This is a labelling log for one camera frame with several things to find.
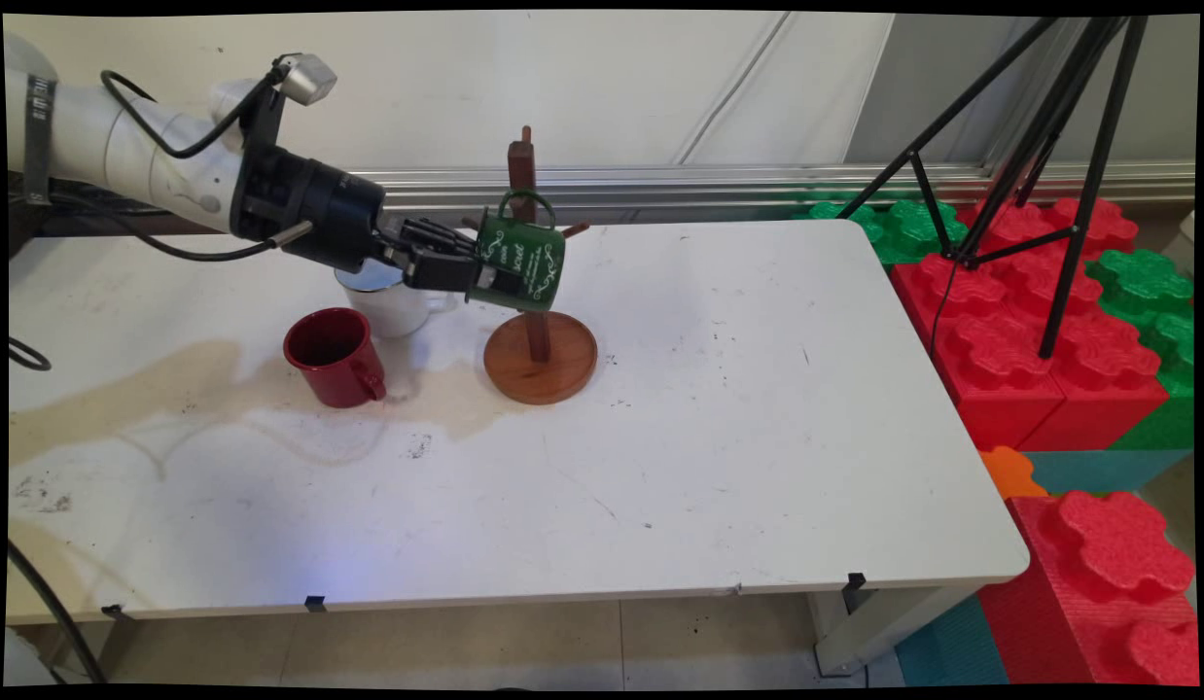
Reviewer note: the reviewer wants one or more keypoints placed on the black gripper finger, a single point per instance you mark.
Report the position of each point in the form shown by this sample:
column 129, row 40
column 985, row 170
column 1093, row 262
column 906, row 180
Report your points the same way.
column 442, row 270
column 437, row 231

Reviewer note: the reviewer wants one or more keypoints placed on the red enamel mug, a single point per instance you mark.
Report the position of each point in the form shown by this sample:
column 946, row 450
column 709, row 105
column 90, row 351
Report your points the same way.
column 344, row 374

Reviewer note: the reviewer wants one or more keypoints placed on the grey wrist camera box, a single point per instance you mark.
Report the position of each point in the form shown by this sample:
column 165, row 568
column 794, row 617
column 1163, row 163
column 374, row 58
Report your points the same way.
column 308, row 80

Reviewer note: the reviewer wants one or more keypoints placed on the black table clip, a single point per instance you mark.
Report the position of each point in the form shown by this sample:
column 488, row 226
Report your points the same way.
column 116, row 612
column 856, row 582
column 316, row 604

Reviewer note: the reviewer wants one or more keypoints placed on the orange foam piece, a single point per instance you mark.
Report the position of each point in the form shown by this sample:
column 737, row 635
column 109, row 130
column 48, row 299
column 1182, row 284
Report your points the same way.
column 1009, row 473

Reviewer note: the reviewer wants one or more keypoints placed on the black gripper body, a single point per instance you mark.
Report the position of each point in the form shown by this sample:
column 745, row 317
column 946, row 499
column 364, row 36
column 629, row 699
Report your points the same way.
column 320, row 209

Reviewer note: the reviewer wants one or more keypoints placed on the green foam block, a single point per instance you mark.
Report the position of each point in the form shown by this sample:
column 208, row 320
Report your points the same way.
column 1151, row 292
column 903, row 228

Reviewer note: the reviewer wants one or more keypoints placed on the black tripod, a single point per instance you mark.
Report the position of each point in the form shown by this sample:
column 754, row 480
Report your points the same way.
column 1074, row 194

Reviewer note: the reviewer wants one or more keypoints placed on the wooden mug tree stand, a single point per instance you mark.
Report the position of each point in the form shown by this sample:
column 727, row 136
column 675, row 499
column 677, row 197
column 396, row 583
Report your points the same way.
column 541, row 374

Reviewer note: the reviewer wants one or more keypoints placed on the large red foam block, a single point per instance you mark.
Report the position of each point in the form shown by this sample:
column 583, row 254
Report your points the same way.
column 1010, row 360

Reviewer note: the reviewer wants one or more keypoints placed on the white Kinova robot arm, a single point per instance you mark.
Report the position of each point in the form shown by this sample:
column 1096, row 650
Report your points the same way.
column 125, row 146

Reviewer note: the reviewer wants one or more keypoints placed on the green enamel mug white print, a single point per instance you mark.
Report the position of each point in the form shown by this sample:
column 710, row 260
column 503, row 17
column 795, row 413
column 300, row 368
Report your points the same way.
column 536, row 251

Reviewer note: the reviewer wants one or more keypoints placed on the white table leg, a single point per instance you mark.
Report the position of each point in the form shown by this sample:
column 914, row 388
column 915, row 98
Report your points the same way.
column 874, row 627

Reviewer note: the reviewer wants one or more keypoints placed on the aluminium rail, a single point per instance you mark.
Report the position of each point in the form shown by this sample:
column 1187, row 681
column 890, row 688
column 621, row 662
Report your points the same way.
column 660, row 190

